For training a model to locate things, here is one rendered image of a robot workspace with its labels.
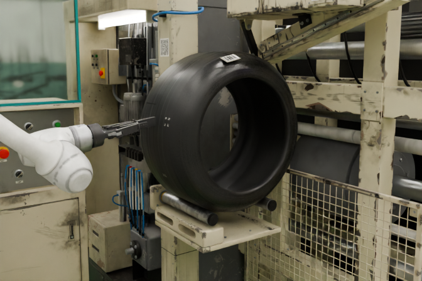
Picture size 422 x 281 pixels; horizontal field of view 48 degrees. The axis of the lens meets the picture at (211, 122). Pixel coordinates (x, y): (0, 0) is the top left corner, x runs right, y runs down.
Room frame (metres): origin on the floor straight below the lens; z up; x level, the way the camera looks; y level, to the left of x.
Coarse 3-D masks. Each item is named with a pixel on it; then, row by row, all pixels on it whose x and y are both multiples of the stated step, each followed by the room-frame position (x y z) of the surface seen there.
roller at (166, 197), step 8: (168, 192) 1.86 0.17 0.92; (168, 200) 1.81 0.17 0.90; (176, 200) 1.77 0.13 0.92; (184, 200) 1.75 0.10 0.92; (176, 208) 1.77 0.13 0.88; (184, 208) 1.71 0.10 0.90; (192, 208) 1.67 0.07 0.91; (200, 208) 1.65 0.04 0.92; (200, 216) 1.62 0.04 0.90; (208, 216) 1.58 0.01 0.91; (216, 216) 1.59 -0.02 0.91; (208, 224) 1.58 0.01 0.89
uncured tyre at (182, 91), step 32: (192, 64) 1.66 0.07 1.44; (224, 64) 1.62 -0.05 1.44; (256, 64) 1.69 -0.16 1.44; (160, 96) 1.64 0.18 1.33; (192, 96) 1.55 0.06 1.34; (256, 96) 2.01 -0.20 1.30; (288, 96) 1.78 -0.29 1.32; (160, 128) 1.57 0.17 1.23; (192, 128) 1.53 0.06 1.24; (256, 128) 2.03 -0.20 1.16; (288, 128) 1.78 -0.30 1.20; (160, 160) 1.59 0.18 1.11; (192, 160) 1.53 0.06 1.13; (224, 160) 1.99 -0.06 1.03; (256, 160) 1.97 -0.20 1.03; (288, 160) 1.78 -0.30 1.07; (192, 192) 1.56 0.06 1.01; (224, 192) 1.60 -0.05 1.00; (256, 192) 1.69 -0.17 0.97
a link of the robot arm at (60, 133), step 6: (36, 132) 1.36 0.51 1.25; (42, 132) 1.36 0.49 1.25; (48, 132) 1.35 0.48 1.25; (54, 132) 1.36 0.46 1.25; (60, 132) 1.37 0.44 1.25; (66, 132) 1.38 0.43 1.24; (36, 138) 1.33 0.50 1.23; (42, 138) 1.33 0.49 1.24; (48, 138) 1.33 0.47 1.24; (54, 138) 1.33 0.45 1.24; (60, 138) 1.33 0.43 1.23; (66, 138) 1.35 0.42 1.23; (72, 138) 1.38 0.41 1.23; (24, 162) 1.32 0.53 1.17; (30, 162) 1.32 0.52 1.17
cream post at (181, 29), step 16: (160, 0) 2.00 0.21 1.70; (176, 0) 1.94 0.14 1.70; (192, 0) 1.98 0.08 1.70; (176, 16) 1.94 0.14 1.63; (192, 16) 1.98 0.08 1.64; (160, 32) 2.00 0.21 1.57; (176, 32) 1.94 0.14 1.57; (192, 32) 1.98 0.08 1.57; (176, 48) 1.93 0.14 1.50; (192, 48) 1.98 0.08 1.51; (160, 64) 2.01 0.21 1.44; (176, 240) 1.93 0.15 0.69; (176, 256) 1.93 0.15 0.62; (192, 256) 1.98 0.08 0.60; (176, 272) 1.93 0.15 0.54; (192, 272) 1.97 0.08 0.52
